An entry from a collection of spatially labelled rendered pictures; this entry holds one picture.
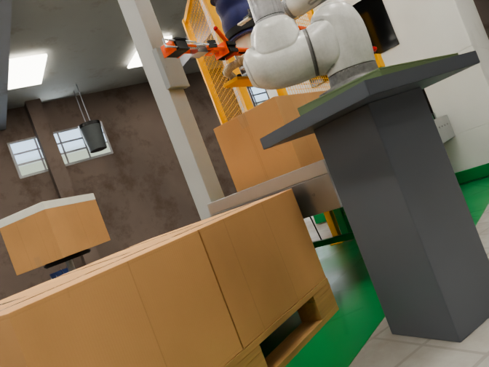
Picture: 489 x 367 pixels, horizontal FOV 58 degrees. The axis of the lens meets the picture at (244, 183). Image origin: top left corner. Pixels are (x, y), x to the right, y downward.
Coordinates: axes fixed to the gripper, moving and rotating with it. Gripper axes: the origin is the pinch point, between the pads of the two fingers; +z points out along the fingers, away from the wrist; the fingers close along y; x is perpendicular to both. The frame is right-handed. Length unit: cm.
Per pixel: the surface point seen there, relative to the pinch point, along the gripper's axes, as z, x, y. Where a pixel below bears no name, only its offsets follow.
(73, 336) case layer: -2, -125, 84
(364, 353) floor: -31, -56, 127
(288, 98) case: -5.9, 5.9, 33.2
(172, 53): 14.2, -36.5, 2.2
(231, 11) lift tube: 11.6, 16.3, -21.9
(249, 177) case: 24, -4, 60
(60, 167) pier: 730, 352, -125
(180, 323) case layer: -3, -96, 95
